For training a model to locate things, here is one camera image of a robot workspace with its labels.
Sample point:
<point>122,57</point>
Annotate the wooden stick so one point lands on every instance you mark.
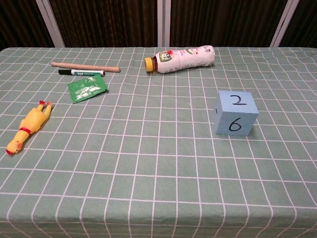
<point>84,66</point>

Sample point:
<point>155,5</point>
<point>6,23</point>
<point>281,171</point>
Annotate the green checkered tablecloth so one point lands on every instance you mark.
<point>148,158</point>

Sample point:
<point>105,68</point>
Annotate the blue numbered foam cube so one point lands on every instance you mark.
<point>235,114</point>

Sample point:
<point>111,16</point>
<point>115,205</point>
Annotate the yellow rubber chicken toy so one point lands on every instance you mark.
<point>31,125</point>

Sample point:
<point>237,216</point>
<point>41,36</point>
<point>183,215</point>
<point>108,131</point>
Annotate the white partition frame post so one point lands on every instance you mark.
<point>50,22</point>
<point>163,22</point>
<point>283,23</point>

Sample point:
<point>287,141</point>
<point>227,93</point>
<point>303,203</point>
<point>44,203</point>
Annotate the black and white marker pen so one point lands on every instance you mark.
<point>81,72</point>

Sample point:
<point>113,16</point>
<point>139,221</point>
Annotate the green sachet packet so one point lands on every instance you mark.
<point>86,88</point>

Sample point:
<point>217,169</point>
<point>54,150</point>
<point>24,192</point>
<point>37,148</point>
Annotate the white labelled drink bottle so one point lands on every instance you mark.
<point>183,62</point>

